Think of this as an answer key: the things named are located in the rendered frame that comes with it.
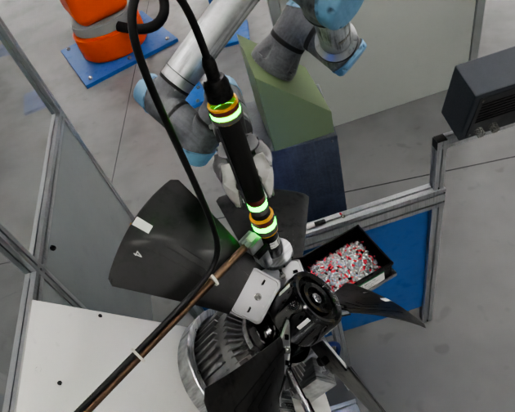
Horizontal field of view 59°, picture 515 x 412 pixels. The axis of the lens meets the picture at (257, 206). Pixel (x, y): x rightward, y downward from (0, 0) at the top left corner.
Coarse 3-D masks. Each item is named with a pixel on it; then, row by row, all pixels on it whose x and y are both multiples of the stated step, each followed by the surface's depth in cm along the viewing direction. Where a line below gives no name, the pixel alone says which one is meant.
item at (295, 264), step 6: (288, 264) 96; (294, 264) 96; (300, 264) 95; (264, 270) 96; (276, 270) 96; (282, 270) 96; (288, 270) 95; (300, 270) 95; (276, 276) 95; (288, 276) 94; (282, 282) 94
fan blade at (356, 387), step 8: (344, 376) 86; (352, 376) 81; (352, 384) 85; (360, 384) 79; (352, 392) 89; (360, 392) 84; (368, 392) 78; (360, 400) 88; (368, 400) 82; (368, 408) 88; (376, 408) 80
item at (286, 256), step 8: (248, 232) 81; (240, 240) 81; (256, 240) 80; (280, 240) 90; (248, 248) 79; (256, 248) 80; (264, 248) 81; (288, 248) 88; (256, 256) 81; (264, 256) 83; (280, 256) 87; (288, 256) 87; (264, 264) 85; (272, 264) 86; (280, 264) 86
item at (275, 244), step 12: (204, 60) 57; (204, 72) 59; (216, 72) 58; (204, 84) 59; (216, 84) 59; (228, 84) 60; (216, 96) 60; (228, 96) 60; (264, 240) 83; (276, 240) 84; (276, 252) 86
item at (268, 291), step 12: (252, 276) 85; (264, 276) 85; (252, 288) 85; (264, 288) 85; (276, 288) 86; (240, 300) 84; (252, 300) 84; (264, 300) 85; (240, 312) 84; (252, 312) 84; (264, 312) 85
